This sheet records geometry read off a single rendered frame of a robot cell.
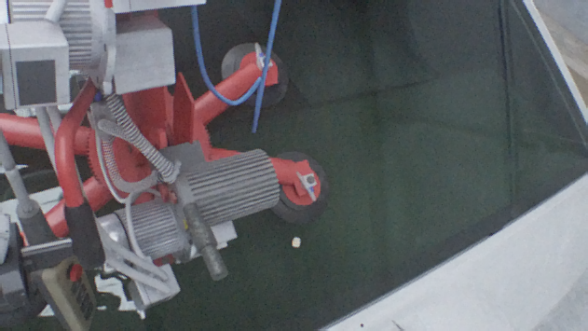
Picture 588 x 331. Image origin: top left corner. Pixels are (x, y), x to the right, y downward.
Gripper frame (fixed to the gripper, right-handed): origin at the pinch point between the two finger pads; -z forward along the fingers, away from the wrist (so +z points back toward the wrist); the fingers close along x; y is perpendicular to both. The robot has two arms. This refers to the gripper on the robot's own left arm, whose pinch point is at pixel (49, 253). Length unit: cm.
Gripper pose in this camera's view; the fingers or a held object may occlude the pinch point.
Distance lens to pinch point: 58.8
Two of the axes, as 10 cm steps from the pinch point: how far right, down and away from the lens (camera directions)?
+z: -8.5, 2.5, -4.6
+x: 5.2, 5.0, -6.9
